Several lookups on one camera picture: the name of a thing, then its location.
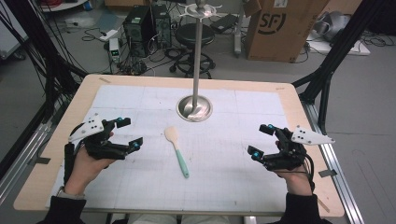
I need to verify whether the wooden spatula with green handle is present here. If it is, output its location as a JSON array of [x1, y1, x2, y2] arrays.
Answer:
[[163, 125, 191, 179]]

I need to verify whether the white round table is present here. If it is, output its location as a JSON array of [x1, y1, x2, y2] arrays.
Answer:
[[40, 0, 90, 13]]

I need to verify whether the black frame post with cables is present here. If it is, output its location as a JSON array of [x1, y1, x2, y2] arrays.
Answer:
[[0, 0, 90, 180]]

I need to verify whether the black strap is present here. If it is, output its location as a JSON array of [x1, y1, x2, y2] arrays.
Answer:
[[63, 142, 77, 185]]

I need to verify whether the aluminium rail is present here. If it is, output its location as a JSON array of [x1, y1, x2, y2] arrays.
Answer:
[[0, 122, 54, 204], [300, 101, 365, 224]]

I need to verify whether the white stand leg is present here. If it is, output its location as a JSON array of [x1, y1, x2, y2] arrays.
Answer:
[[233, 0, 250, 59]]

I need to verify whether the person's right hand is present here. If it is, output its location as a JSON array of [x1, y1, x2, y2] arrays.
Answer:
[[275, 139, 314, 197]]

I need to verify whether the person's left hand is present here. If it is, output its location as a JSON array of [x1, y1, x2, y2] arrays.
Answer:
[[64, 132, 117, 197]]

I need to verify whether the white grid mat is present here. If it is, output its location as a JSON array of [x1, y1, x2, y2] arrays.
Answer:
[[45, 84, 290, 216]]

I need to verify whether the white floor board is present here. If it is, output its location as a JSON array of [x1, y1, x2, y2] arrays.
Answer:
[[306, 32, 372, 56]]

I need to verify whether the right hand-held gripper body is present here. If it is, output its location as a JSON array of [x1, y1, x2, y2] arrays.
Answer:
[[263, 125, 336, 172]]

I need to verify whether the silver grey bag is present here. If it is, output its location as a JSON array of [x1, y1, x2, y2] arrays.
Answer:
[[312, 10, 352, 43]]

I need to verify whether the large black computer tower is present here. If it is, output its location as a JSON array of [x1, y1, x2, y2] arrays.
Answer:
[[122, 5, 154, 59]]

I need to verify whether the brown cardboard box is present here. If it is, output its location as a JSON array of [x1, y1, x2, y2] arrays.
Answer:
[[244, 0, 331, 63]]

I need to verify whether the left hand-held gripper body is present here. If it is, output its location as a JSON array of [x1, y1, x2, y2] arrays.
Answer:
[[68, 113, 127, 161]]

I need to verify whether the metal stand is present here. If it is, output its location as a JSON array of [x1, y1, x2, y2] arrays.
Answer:
[[176, 0, 223, 123]]

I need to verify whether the black round stool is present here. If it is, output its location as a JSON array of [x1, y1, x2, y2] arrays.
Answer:
[[169, 22, 217, 79]]

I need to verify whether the slim black computer tower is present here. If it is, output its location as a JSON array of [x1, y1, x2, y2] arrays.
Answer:
[[151, 3, 173, 49]]

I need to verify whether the white power strip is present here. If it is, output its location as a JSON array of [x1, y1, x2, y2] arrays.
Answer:
[[98, 29, 120, 42]]

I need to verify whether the white device with green light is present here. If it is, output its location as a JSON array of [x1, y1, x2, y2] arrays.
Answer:
[[108, 37, 121, 63]]

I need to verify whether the black flat adapter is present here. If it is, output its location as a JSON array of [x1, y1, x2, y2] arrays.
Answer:
[[209, 12, 239, 34]]

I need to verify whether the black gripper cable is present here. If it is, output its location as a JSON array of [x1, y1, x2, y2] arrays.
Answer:
[[292, 153, 316, 192]]

